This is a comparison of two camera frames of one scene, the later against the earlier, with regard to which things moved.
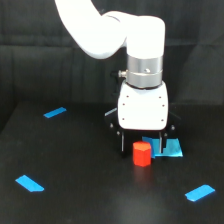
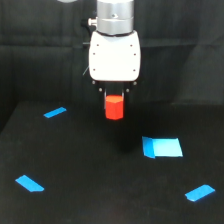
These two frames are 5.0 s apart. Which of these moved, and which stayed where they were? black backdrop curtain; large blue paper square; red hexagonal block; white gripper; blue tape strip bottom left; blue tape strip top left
Moved: red hexagonal block; white gripper
Stayed: blue tape strip bottom left; black backdrop curtain; blue tape strip top left; large blue paper square
